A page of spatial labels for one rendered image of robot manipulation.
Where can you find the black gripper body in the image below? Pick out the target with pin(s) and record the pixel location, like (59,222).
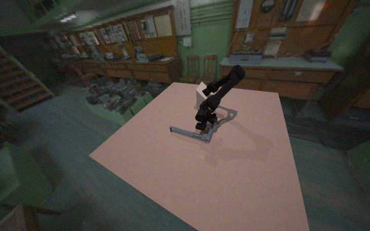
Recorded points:
(202,125)

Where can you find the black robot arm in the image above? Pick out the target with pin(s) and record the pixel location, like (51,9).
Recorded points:
(234,77)

